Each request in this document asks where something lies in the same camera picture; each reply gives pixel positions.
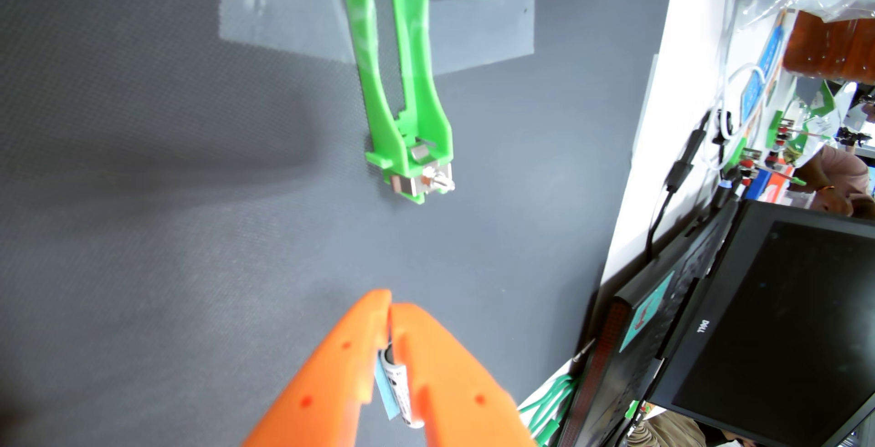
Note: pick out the black Dell laptop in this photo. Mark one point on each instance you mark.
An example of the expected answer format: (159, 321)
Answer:
(786, 337)

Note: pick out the person in tan jacket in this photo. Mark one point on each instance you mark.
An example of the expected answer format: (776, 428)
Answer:
(670, 430)

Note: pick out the blue box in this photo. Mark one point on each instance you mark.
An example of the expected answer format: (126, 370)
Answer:
(754, 91)

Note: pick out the white cylindrical battery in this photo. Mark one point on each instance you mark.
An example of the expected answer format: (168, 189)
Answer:
(399, 385)

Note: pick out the green battery holder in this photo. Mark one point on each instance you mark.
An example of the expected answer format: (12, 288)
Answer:
(418, 57)

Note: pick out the brown wooden object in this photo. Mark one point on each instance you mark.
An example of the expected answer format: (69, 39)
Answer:
(827, 47)

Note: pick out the green red electronics clutter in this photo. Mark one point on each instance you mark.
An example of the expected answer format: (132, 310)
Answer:
(779, 134)

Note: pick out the person in mauve clothing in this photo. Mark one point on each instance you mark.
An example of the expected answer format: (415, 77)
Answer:
(837, 170)

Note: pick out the light blue tape piece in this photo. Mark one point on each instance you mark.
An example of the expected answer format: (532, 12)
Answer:
(384, 392)

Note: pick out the translucent grey tape strip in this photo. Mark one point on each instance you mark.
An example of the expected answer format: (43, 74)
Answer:
(485, 30)
(280, 9)

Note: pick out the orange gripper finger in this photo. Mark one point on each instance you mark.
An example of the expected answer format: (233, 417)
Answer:
(458, 392)
(321, 392)

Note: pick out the dark grey mat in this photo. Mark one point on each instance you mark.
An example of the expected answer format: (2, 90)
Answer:
(137, 228)

